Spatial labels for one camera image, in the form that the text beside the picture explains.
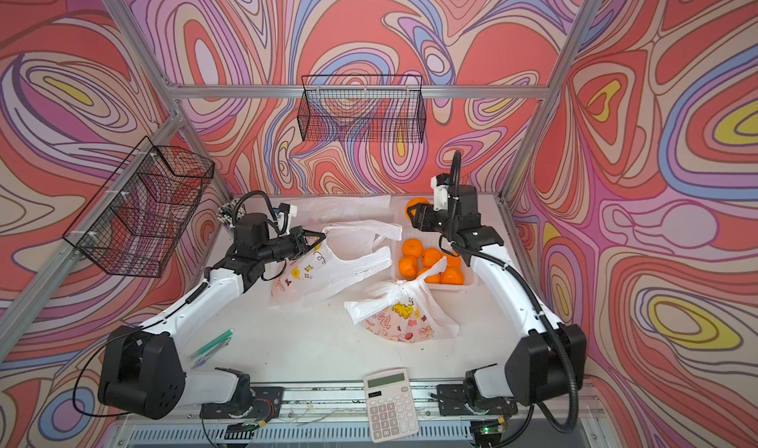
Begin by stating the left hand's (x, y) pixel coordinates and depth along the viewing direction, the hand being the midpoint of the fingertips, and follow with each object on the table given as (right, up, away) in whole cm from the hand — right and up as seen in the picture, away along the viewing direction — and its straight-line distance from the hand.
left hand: (328, 239), depth 79 cm
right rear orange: (+23, +10, 0) cm, 25 cm away
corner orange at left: (+31, -13, +10) cm, 35 cm away
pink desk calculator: (+17, -41, -7) cm, 45 cm away
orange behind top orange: (+25, -4, +20) cm, 32 cm away
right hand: (+25, +6, +2) cm, 25 cm away
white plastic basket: (+20, +3, +2) cm, 20 cm away
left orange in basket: (+23, -10, +12) cm, 28 cm away
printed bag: (+4, -4, 0) cm, 6 cm away
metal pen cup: (-36, +8, +14) cm, 39 cm away
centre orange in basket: (+31, -6, +16) cm, 35 cm away
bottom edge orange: (+36, -12, +10) cm, 39 cm away
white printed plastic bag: (+21, -18, -5) cm, 28 cm away
